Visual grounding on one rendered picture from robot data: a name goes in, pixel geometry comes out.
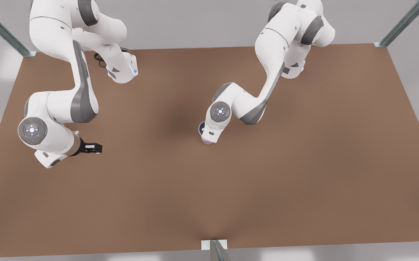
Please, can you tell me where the black cable loop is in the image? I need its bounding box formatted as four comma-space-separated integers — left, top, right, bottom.
94, 47, 130, 69

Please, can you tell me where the silver frame post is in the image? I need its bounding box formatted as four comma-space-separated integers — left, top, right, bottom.
0, 0, 37, 58
201, 239, 232, 261
373, 0, 419, 48

